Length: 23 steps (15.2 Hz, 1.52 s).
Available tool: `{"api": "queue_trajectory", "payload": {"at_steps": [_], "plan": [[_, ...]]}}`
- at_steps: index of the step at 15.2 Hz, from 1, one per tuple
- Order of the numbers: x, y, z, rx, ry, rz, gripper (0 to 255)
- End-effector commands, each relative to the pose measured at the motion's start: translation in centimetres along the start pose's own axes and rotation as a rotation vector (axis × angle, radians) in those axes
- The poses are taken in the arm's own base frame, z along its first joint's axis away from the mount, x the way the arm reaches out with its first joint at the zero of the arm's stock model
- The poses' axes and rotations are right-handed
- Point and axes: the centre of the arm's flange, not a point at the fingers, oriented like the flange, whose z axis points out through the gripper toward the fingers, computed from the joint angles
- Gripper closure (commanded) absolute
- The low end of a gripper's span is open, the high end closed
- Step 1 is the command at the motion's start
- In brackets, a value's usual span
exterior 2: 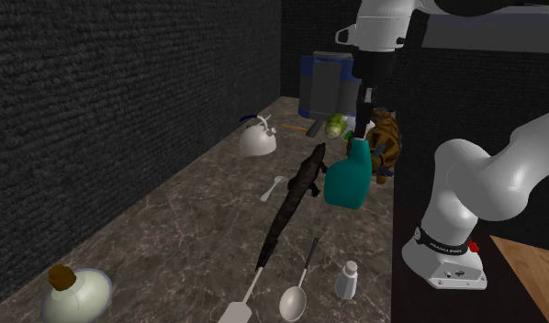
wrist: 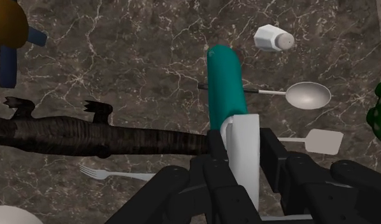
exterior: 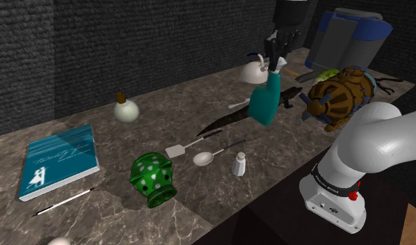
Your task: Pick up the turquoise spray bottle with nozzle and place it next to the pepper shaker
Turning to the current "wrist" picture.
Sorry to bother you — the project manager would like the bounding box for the dark brown crocodile toy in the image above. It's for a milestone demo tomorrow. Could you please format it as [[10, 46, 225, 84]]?
[[0, 96, 212, 159]]

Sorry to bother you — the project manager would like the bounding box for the green spotted toy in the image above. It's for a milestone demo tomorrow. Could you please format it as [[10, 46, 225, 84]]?
[[366, 80, 381, 147]]

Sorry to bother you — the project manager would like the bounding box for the white spatula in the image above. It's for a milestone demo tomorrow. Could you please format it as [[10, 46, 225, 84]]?
[[277, 129, 345, 156]]

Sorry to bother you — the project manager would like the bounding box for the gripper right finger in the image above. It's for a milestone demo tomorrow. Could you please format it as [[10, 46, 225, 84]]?
[[259, 127, 381, 224]]

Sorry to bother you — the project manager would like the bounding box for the silver fork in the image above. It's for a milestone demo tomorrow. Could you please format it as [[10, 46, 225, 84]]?
[[78, 164, 157, 182]]

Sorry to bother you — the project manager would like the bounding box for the teal and white handled tool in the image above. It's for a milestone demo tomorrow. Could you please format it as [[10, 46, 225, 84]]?
[[206, 44, 261, 213]]

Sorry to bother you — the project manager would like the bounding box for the white round bowl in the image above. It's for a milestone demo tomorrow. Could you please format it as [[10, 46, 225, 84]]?
[[0, 205, 44, 224]]

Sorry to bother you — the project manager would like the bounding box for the white salt shaker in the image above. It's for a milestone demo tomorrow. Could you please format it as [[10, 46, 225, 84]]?
[[253, 24, 296, 53]]

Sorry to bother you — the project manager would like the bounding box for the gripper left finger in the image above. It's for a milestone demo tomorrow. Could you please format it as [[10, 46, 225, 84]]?
[[104, 129, 262, 224]]

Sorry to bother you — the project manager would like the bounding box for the silver spoon with black handle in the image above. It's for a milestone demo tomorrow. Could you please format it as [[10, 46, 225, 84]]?
[[198, 81, 333, 110]]

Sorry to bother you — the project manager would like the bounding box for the brown and blue toy figure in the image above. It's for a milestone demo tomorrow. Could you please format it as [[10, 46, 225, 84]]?
[[0, 0, 48, 89]]

